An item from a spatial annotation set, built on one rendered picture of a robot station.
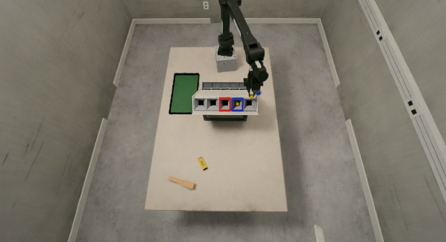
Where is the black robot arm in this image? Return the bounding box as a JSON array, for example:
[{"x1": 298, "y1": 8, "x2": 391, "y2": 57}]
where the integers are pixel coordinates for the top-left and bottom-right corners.
[{"x1": 217, "y1": 0, "x2": 268, "y2": 93}]

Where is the green tray with black rim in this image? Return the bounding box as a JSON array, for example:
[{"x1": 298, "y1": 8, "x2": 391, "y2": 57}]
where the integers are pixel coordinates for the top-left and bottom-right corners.
[{"x1": 169, "y1": 73, "x2": 199, "y2": 114}]

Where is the yellow pocket level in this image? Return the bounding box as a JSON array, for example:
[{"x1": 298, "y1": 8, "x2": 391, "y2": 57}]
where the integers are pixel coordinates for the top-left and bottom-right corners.
[{"x1": 198, "y1": 157, "x2": 207, "y2": 170}]

